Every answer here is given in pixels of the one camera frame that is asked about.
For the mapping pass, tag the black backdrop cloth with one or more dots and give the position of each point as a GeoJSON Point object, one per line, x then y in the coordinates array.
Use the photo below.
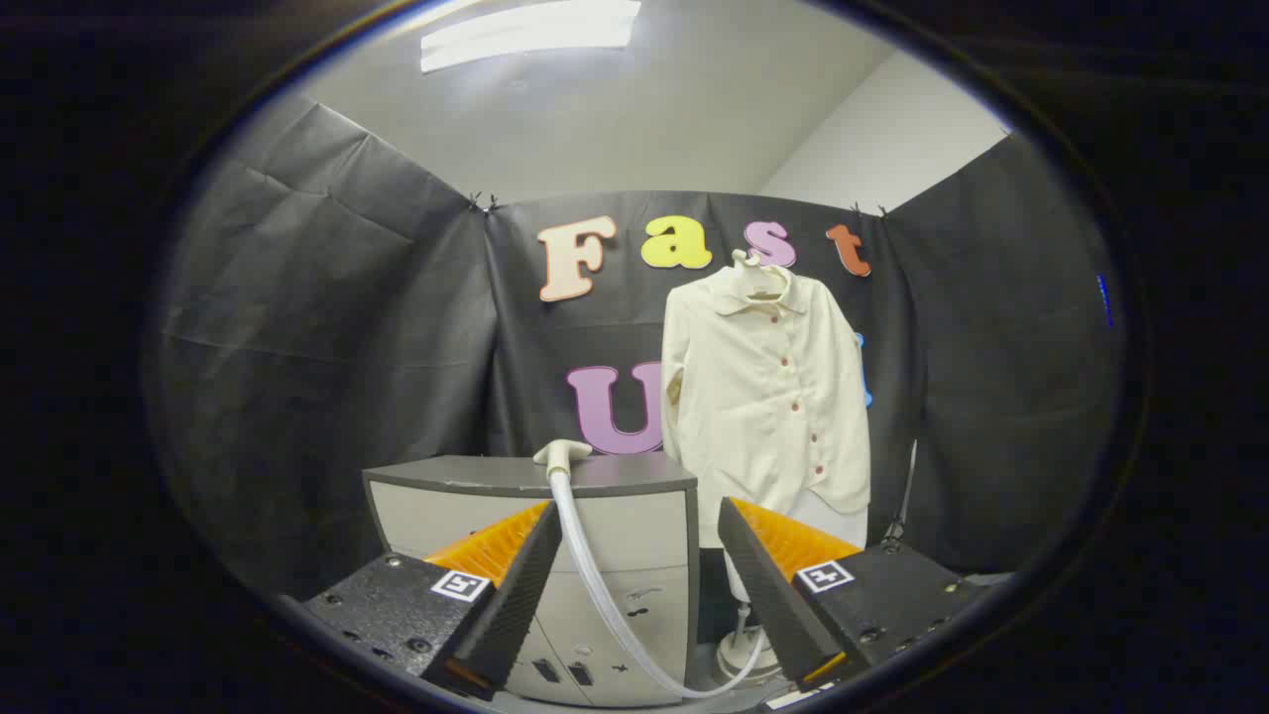
{"type": "Point", "coordinates": [327, 347]}

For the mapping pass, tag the white garment steamer head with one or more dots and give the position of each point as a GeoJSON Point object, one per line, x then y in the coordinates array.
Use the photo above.
{"type": "Point", "coordinates": [560, 454]}

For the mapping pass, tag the cream button-up shirt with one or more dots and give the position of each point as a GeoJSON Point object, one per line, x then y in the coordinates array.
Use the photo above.
{"type": "Point", "coordinates": [763, 397]}

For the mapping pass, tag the white clothes hanger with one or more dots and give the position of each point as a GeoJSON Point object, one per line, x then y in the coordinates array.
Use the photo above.
{"type": "Point", "coordinates": [763, 291]}

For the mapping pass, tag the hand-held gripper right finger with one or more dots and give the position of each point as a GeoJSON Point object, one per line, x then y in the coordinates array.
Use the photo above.
{"type": "Point", "coordinates": [768, 585]}

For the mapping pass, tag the thin black stand pole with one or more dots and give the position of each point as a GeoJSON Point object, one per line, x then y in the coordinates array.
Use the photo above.
{"type": "Point", "coordinates": [899, 521]}

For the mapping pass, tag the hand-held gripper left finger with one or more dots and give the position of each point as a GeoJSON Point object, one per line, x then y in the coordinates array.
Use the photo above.
{"type": "Point", "coordinates": [525, 585]}

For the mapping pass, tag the ceiling light panel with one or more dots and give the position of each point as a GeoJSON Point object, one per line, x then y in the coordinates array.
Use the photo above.
{"type": "Point", "coordinates": [525, 35]}

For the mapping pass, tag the grey cabinet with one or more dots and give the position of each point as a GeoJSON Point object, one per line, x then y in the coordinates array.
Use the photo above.
{"type": "Point", "coordinates": [634, 535]}

